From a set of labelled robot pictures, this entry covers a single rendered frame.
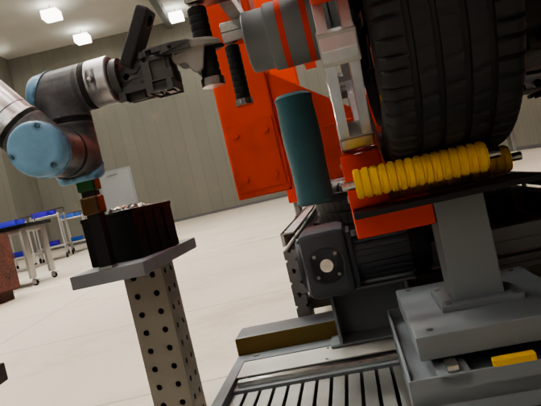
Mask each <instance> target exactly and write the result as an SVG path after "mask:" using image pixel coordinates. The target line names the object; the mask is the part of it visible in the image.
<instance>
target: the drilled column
mask: <svg viewBox="0 0 541 406"><path fill-rule="evenodd" d="M124 283H125V286H126V292H127V296H128V300H129V303H130V309H131V312H132V316H133V320H134V326H135V329H136V333H137V336H138V343H139V346H140V350H141V353H142V359H143V363H144V367H145V370H146V373H147V379H148V383H149V387H150V390H151V396H152V399H153V403H154V406H207V404H206V400H205V397H204V391H203V387H202V383H201V380H200V374H199V370H198V366H197V363H196V357H195V353H194V349H193V346H192V339H191V336H190V333H189V329H188V323H187V319H186V316H185V312H184V306H183V302H182V299H181V295H180V289H179V285H178V282H177V278H176V272H175V268H174V265H173V262H172V261H171V262H169V263H166V264H164V265H163V266H162V267H159V268H157V269H155V270H154V271H152V272H150V273H148V274H146V275H142V276H139V277H134V278H131V279H127V280H124Z"/></svg>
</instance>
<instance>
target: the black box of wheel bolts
mask: <svg viewBox="0 0 541 406"><path fill-rule="evenodd" d="M170 204H171V202H170V201H163V202H159V203H154V204H146V203H142V202H140V203H139V204H135V203H134V204H133V205H132V204H130V205H124V206H118V207H116V208H115V209H109V211H108V213H107V214H105V218H106V221H107V225H108V228H109V235H110V238H111V242H112V245H113V249H114V255H115V259H116V262H117V263H121V262H125V261H130V260H134V259H141V258H144V257H146V256H148V255H152V254H154V253H156V252H159V251H162V250H165V249H167V248H169V247H173V246H175V245H177V244H179V239H178V236H177V233H176V226H175V223H174V219H173V216H172V211H171V206H170ZM80 222H81V224H82V227H83V231H84V234H85V240H86V244H87V247H88V251H89V257H90V260H91V264H92V267H99V265H98V261H97V256H96V252H95V249H94V245H93V239H92V235H91V232H90V228H89V223H88V219H84V220H80Z"/></svg>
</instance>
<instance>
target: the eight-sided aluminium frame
mask: <svg viewBox="0 0 541 406"><path fill-rule="evenodd" d="M335 1H336V5H337V12H338V15H339V20H340V23H341V25H340V26H339V27H334V28H331V29H328V28H327V25H326V21H325V17H324V11H323V7H322V3H321V4H318V5H314V6H312V5H311V4H310V5H311V8H312V15H313V18H314V23H315V26H316V41H317V44H318V48H319V52H320V58H321V63H322V66H323V69H324V72H325V81H326V85H327V89H328V95H329V99H330V101H331V102H332V107H333V112H334V115H335V119H336V123H337V125H336V128H337V134H338V139H339V142H340V146H341V152H342V154H343V152H345V151H352V150H353V149H357V148H361V147H368V146H371V145H374V144H375V142H374V129H373V126H372V122H371V119H370V114H369V109H368V104H367V99H366V94H365V85H364V80H363V75H362V70H361V50H360V46H359V41H358V37H357V29H356V26H355V25H354V23H353V20H352V16H351V13H350V9H349V2H348V0H335ZM348 63H349V65H348ZM337 65H340V66H341V71H342V72H340V73H337V70H336V66H337ZM344 98H348V99H349V105H350V108H351V111H352V115H353V121H352V122H347V120H346V117H345V109H344V105H343V101H342V99H344Z"/></svg>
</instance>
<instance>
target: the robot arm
mask: <svg viewBox="0 0 541 406"><path fill-rule="evenodd" d="M154 20H155V12H153V11H152V10H150V9H149V8H148V7H146V6H142V5H136V7H135V9H134V14H133V17H132V20H131V23H130V28H129V31H128V34H127V37H126V42H125V45H124V48H123V51H122V56H121V59H118V58H115V59H111V58H110V57H109V56H102V57H98V58H96V59H92V60H87V61H85V62H81V63H79V64H73V65H70V66H67V67H63V68H58V69H56V70H52V71H45V72H43V73H41V74H39V75H36V76H33V77H32V78H31V79H30V80H29V81H28V82H27V86H26V90H25V97H26V100H25V99H23V98H22V97H21V96H20V95H18V94H17V93H16V92H15V91H14V90H13V89H12V88H10V87H9V86H8V85H6V84H5V83H4V82H3V81H1V80H0V148H1V149H3V150H4V151H5V152H6V153H7V154H8V156H9V159H10V161H11V163H12V164H13V165H14V166H15V167H16V168H17V169H18V170H19V171H20V172H22V173H23V174H25V175H28V176H31V177H34V178H39V179H48V178H52V177H55V178H56V180H57V181H58V184H59V185H60V186H67V185H71V184H77V183H80V182H84V181H88V180H93V179H97V178H100V177H103V176H104V174H105V168H104V160H103V159H102V157H101V151H100V148H99V144H98V141H97V134H96V131H95V127H94V124H93V119H92V115H91V110H96V109H99V108H102V107H105V106H111V105H114V104H118V103H120V102H121V103H122V104H126V105H131V104H134V103H138V102H143V101H146V100H150V99H153V98H163V97H169V96H172V95H176V94H178V93H184V87H183V84H182V78H181V75H180V71H179V70H178V67H177V65H178V64H179V65H180V67H181V68H184V69H188V68H191V69H192V71H193V72H195V73H199V74H200V75H201V70H202V69H203V68H204V47H205V46H209V45H213V44H214V46H215V48H216V50H218V49H220V48H223V47H224V46H225V45H224V43H221V40H220V39H218V38H215V37H212V36H203V37H196V38H191V39H181V40H177V41H172V42H169V43H163V44H160V45H157V46H153V47H150V48H146V47H147V42H148V40H149V36H150V33H151V28H152V26H153V22H154ZM201 76H202V75H201Z"/></svg>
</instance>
